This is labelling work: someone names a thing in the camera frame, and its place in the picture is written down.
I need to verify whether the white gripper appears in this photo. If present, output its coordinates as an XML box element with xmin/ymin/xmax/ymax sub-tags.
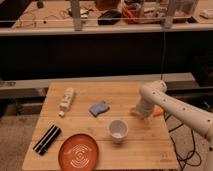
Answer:
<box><xmin>130</xmin><ymin>100</ymin><xmax>154</xmax><ymax>127</ymax></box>

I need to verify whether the orange pepper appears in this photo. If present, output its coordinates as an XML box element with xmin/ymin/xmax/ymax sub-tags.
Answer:
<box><xmin>153</xmin><ymin>106</ymin><xmax>164</xmax><ymax>117</ymax></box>

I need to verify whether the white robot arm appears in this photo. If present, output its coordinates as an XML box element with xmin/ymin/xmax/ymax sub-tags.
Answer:
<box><xmin>130</xmin><ymin>80</ymin><xmax>213</xmax><ymax>171</ymax></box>

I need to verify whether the white cup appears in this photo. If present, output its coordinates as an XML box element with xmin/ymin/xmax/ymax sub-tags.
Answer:
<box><xmin>108</xmin><ymin>120</ymin><xmax>128</xmax><ymax>144</ymax></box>

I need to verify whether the blue sponge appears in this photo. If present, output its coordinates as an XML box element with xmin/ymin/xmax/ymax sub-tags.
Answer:
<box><xmin>89</xmin><ymin>101</ymin><xmax>110</xmax><ymax>117</ymax></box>

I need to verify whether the white bottle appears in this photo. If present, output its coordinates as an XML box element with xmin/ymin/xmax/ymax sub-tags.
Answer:
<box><xmin>59</xmin><ymin>88</ymin><xmax>75</xmax><ymax>117</ymax></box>

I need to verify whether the orange plate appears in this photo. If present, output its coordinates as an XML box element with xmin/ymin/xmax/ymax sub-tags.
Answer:
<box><xmin>58</xmin><ymin>134</ymin><xmax>99</xmax><ymax>171</ymax></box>

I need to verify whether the orange tool on shelf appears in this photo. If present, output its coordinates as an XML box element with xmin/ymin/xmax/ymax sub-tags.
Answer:
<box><xmin>122</xmin><ymin>6</ymin><xmax>138</xmax><ymax>24</ymax></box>

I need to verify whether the black mouse on shelf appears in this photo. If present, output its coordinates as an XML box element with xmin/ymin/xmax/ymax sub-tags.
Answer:
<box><xmin>97</xmin><ymin>10</ymin><xmax>121</xmax><ymax>25</ymax></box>

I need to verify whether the black striped box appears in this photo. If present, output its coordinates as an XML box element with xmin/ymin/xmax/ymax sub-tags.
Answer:
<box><xmin>33</xmin><ymin>125</ymin><xmax>61</xmax><ymax>155</ymax></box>

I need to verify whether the black floor cable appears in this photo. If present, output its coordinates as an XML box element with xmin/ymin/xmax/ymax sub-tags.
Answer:
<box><xmin>164</xmin><ymin>113</ymin><xmax>203</xmax><ymax>171</ymax></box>

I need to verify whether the black hanging cable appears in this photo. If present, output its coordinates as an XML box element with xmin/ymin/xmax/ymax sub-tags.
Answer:
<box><xmin>160</xmin><ymin>26</ymin><xmax>167</xmax><ymax>83</ymax></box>

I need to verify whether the right metal post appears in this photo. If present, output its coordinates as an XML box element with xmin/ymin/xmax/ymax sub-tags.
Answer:
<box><xmin>164</xmin><ymin>0</ymin><xmax>176</xmax><ymax>29</ymax></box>

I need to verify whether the metal post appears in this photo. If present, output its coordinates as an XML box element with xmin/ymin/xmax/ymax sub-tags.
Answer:
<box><xmin>70</xmin><ymin>0</ymin><xmax>82</xmax><ymax>31</ymax></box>
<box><xmin>164</xmin><ymin>0</ymin><xmax>176</xmax><ymax>29</ymax></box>

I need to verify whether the left metal post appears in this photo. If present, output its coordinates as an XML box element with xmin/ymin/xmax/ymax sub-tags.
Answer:
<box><xmin>70</xmin><ymin>0</ymin><xmax>82</xmax><ymax>31</ymax></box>

